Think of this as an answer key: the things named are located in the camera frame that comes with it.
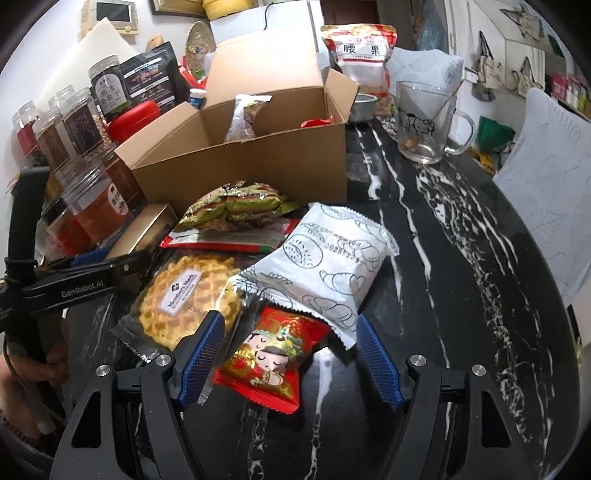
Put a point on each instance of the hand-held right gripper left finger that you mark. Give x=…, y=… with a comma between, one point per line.
x=201, y=355

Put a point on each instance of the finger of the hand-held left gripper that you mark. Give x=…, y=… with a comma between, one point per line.
x=131, y=267
x=90, y=258

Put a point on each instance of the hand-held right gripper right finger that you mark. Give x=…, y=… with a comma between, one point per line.
x=376, y=360

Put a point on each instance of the clear waffle packet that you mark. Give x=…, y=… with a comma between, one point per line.
x=180, y=300

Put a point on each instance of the red cartoon snack packet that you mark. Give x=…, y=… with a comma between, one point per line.
x=268, y=364

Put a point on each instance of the white line-drawing bread packet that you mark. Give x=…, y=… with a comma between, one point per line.
x=318, y=267

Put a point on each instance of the green gold snack packet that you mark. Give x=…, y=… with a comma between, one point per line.
x=235, y=205

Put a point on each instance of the cardboard box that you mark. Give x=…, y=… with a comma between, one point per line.
x=240, y=170

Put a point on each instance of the clear bagged snack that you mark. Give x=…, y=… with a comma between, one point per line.
x=240, y=122

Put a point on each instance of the red gold-print snack packet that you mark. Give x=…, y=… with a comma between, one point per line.
x=316, y=122

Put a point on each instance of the person's left forearm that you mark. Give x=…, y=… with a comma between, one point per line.
x=18, y=443

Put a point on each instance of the person's left hand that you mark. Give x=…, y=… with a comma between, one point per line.
x=53, y=364

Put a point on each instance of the gold rectangular box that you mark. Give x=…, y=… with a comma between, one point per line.
x=143, y=228

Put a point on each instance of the cluster of clear plastic jars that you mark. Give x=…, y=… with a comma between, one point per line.
x=97, y=203

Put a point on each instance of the red plastic container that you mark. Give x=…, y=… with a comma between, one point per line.
x=134, y=121

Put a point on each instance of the black snack bag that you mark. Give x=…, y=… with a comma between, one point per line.
x=150, y=74

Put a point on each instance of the white board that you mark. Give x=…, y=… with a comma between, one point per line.
x=92, y=53

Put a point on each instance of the wooden board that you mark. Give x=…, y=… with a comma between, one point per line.
x=154, y=44

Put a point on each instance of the glass mug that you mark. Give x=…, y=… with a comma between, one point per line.
x=425, y=134

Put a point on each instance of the woven straw fan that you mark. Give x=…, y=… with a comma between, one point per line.
x=198, y=37

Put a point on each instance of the light blue covered chair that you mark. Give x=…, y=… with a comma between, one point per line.
x=425, y=64
x=545, y=184

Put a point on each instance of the metal bowl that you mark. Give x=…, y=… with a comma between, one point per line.
x=362, y=108

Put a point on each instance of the green bag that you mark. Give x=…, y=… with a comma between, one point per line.
x=494, y=134

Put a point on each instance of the dark framed picture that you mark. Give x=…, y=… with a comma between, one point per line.
x=175, y=4

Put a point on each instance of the stirring stick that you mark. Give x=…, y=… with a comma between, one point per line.
x=450, y=99

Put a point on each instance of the yellow pot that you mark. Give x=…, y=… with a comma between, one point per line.
x=221, y=4

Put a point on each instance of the white red nut bag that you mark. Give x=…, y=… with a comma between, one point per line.
x=360, y=60

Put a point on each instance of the hanging canvas tote bag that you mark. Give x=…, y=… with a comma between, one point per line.
x=487, y=64
x=526, y=76

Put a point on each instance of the dark brown door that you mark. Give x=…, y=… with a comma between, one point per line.
x=339, y=9

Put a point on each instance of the row of bottles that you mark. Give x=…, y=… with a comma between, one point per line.
x=572, y=90

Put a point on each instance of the wooden framed wall panel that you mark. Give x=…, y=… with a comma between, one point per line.
x=113, y=11

